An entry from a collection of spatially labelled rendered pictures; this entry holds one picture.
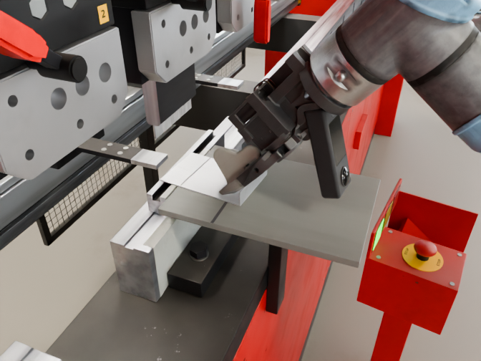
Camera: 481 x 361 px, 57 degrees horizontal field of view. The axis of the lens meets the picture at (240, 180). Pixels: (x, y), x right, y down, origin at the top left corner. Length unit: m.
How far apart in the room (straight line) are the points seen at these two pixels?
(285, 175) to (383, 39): 0.28
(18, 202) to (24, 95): 0.44
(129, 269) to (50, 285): 1.38
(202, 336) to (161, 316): 0.06
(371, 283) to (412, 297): 0.08
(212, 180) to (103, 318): 0.24
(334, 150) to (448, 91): 0.14
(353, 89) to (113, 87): 0.23
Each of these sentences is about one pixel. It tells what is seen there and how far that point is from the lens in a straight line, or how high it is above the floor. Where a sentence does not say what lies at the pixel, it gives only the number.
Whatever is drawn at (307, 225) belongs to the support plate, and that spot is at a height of 1.00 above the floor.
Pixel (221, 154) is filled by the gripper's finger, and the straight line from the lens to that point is 0.56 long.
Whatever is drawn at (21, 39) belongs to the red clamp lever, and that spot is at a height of 1.29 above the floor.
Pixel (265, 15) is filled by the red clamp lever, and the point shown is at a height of 1.20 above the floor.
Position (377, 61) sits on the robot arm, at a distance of 0.45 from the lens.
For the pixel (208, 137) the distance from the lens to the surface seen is 0.76.
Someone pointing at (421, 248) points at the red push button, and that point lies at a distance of 0.87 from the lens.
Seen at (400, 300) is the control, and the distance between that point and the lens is 0.91.
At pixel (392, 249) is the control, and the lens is 0.89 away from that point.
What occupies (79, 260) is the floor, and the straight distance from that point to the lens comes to 2.05.
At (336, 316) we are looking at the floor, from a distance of 1.77.
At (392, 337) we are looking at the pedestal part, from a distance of 1.10.
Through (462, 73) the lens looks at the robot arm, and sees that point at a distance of 0.45.
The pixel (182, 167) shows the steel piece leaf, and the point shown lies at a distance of 0.67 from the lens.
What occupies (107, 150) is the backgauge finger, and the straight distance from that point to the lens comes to 0.73.
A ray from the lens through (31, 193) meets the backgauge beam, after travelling 0.79.
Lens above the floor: 1.36
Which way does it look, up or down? 35 degrees down
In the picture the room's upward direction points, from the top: straight up
